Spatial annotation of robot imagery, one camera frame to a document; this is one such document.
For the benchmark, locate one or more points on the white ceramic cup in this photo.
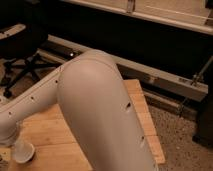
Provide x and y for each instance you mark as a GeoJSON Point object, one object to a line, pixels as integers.
{"type": "Point", "coordinates": [22, 151]}

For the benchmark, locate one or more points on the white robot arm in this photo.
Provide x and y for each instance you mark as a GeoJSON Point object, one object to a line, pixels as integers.
{"type": "Point", "coordinates": [97, 108]}

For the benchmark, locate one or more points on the wooden board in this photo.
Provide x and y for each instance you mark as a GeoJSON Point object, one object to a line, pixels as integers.
{"type": "Point", "coordinates": [56, 148]}

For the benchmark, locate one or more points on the black office chair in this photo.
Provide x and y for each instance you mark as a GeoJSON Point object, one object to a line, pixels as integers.
{"type": "Point", "coordinates": [19, 41]}

